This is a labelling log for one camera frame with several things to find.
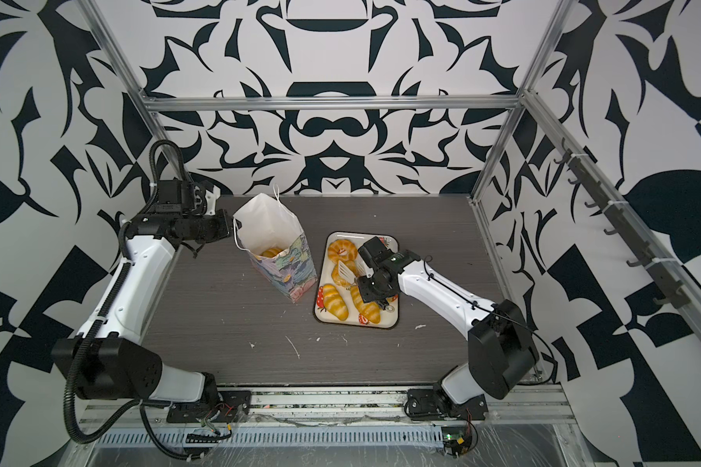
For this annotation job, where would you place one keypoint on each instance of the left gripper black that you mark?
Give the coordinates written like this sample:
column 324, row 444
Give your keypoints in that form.
column 223, row 221

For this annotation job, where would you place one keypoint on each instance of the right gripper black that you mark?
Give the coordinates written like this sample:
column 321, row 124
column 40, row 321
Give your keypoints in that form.
column 365, row 294

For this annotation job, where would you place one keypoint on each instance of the round bread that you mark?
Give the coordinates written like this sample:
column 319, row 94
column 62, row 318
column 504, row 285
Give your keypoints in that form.
column 347, row 274

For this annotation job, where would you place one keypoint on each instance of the ring-shaped bread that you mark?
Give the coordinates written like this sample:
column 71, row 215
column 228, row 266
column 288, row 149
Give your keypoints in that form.
column 342, row 250

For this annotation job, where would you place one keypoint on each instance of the white floral paper bag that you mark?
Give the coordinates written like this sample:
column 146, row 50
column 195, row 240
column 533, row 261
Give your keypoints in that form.
column 265, row 222

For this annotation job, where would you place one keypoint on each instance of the small croissant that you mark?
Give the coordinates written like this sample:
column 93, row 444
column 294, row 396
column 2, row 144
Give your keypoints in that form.
column 271, row 252

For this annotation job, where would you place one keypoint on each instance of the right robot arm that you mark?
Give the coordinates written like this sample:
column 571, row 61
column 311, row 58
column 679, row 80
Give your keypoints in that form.
column 500, row 346

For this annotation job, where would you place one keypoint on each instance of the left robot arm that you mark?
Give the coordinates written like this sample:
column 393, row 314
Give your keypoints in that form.
column 106, row 359

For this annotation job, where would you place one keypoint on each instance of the white strawberry tray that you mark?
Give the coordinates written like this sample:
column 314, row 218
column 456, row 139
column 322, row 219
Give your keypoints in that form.
column 344, row 275

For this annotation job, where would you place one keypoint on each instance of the small circuit board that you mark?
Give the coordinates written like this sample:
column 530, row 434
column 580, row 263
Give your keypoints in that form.
column 458, row 441

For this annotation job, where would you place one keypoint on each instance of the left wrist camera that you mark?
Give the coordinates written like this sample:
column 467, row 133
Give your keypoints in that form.
column 206, row 196

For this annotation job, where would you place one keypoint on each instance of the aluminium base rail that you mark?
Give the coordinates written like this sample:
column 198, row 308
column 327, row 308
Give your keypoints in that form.
column 310, row 405

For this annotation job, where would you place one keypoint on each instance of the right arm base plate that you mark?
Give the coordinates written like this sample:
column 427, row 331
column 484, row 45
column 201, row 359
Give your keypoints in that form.
column 434, row 404

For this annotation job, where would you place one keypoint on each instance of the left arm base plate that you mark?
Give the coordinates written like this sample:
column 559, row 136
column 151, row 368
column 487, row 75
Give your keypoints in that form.
column 230, row 406

